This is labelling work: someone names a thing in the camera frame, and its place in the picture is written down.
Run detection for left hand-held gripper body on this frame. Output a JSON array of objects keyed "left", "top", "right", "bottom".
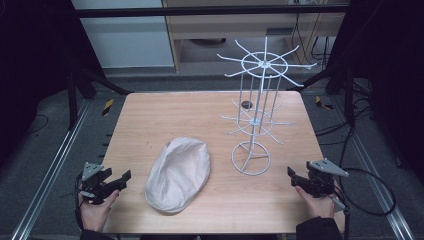
[{"left": 79, "top": 162, "right": 115, "bottom": 205}]

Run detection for black floor cables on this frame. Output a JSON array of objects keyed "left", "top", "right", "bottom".
[{"left": 314, "top": 79, "right": 379, "bottom": 147}]

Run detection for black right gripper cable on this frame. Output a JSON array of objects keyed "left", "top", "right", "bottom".
[{"left": 333, "top": 167, "right": 397, "bottom": 217}]

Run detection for yellow black striped tape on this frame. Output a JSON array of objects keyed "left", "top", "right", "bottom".
[
  {"left": 314, "top": 95, "right": 334, "bottom": 111},
  {"left": 101, "top": 98, "right": 115, "bottom": 117}
]

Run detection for light wooden desk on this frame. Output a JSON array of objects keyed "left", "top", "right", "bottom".
[{"left": 161, "top": 0, "right": 351, "bottom": 72}]

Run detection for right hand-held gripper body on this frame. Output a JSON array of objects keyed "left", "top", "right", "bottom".
[{"left": 298, "top": 158, "right": 350, "bottom": 212}]

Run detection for white cap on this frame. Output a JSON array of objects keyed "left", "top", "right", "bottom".
[{"left": 144, "top": 136, "right": 212, "bottom": 214}]

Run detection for white wire rack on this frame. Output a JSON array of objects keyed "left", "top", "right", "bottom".
[{"left": 216, "top": 36, "right": 320, "bottom": 177}]

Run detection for black horizontal frame bar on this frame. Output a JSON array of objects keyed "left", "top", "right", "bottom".
[{"left": 74, "top": 4, "right": 352, "bottom": 19}]

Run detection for person's left hand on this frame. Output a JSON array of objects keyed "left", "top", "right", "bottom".
[{"left": 78, "top": 189, "right": 120, "bottom": 233}]

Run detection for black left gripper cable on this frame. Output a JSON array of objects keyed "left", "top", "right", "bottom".
[{"left": 74, "top": 173, "right": 85, "bottom": 232}]

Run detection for white cabinet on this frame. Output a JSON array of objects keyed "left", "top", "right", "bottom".
[{"left": 71, "top": 0, "right": 176, "bottom": 70}]

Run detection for person's right hand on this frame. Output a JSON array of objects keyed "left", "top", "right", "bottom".
[{"left": 294, "top": 185, "right": 336, "bottom": 220}]

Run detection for hanging black cables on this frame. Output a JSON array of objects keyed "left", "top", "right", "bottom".
[{"left": 290, "top": 12, "right": 332, "bottom": 65}]

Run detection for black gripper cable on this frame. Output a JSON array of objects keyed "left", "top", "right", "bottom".
[
  {"left": 74, "top": 173, "right": 85, "bottom": 232},
  {"left": 333, "top": 167, "right": 397, "bottom": 217}
]

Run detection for black metal stand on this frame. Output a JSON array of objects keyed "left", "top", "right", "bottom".
[
  {"left": 65, "top": 64, "right": 132, "bottom": 131},
  {"left": 289, "top": 64, "right": 358, "bottom": 126}
]

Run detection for aluminium floor rail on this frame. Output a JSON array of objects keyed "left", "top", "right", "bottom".
[
  {"left": 331, "top": 95, "right": 416, "bottom": 240},
  {"left": 10, "top": 99, "right": 92, "bottom": 240}
]

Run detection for thin black floor cable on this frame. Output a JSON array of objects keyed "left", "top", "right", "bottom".
[{"left": 25, "top": 113, "right": 50, "bottom": 135}]

